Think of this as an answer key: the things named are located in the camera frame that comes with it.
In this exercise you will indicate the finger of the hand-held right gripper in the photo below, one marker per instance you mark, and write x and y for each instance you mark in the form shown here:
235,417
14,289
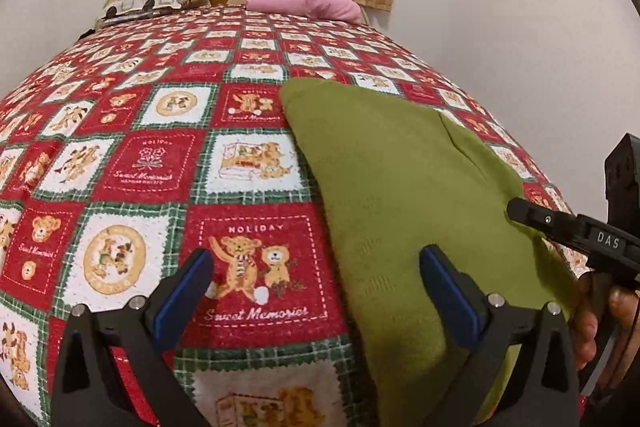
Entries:
542,222

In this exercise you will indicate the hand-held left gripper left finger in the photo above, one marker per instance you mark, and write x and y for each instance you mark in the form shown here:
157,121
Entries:
182,297

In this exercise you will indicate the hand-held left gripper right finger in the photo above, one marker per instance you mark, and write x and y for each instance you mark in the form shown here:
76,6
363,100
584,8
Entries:
450,297

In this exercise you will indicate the green knit sweater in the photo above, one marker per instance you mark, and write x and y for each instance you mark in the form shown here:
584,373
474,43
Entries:
400,187

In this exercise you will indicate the person's right hand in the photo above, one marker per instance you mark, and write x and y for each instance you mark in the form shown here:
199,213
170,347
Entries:
584,322

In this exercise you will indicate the red bear print bedspread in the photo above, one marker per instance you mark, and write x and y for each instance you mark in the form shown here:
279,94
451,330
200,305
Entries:
150,167

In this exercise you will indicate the white grey patterned pillow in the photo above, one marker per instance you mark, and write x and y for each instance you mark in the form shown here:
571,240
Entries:
145,2

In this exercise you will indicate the pink pillow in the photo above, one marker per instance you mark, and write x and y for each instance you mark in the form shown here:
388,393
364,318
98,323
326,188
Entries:
300,2

